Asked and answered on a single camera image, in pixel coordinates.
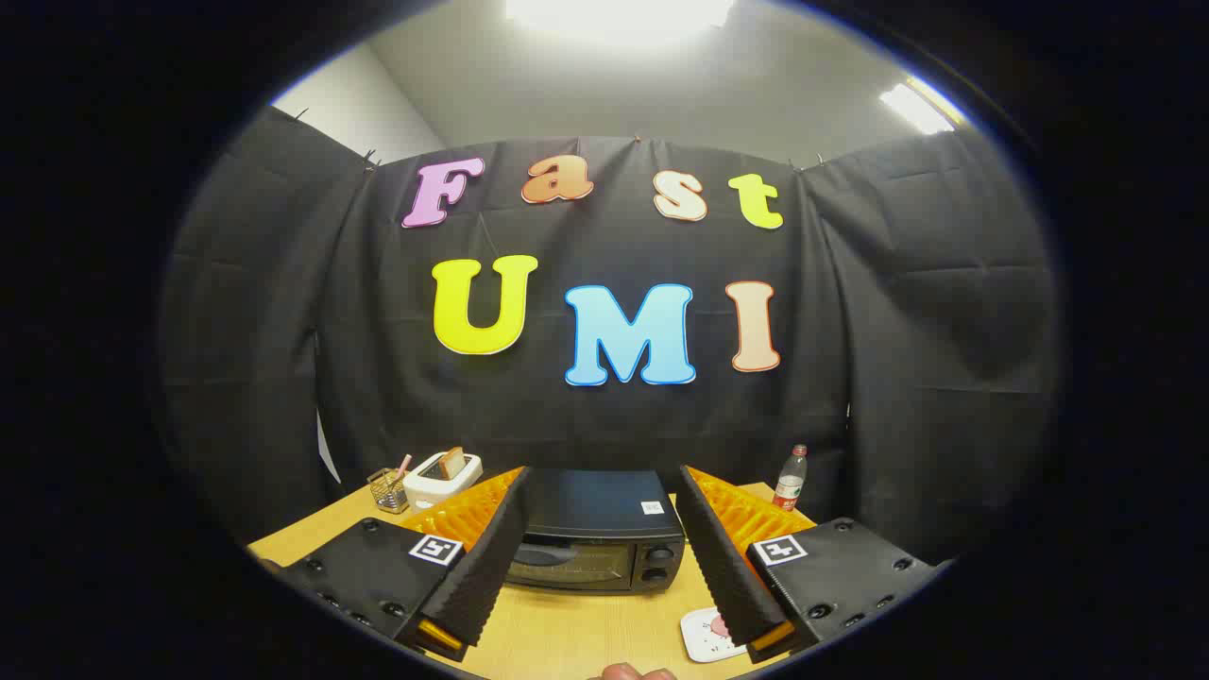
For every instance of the pink straw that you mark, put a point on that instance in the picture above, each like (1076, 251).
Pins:
(403, 467)

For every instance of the brown bread slice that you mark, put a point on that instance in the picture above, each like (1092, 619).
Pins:
(453, 463)

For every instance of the pink round food slice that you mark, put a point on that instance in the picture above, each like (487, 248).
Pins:
(720, 627)

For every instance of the black toaster oven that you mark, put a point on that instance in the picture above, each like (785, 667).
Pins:
(595, 510)

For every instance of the white pop-up toaster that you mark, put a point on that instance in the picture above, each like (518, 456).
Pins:
(430, 491)

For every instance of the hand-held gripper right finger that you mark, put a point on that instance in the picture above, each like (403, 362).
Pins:
(723, 567)

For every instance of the red label plastic water bottle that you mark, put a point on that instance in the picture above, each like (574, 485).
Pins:
(790, 486)

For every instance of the ceiling light panel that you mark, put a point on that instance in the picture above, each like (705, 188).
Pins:
(914, 106)
(619, 14)

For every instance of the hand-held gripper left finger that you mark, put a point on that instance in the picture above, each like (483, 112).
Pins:
(491, 557)

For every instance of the white square plate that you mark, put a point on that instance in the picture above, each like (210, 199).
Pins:
(699, 635)

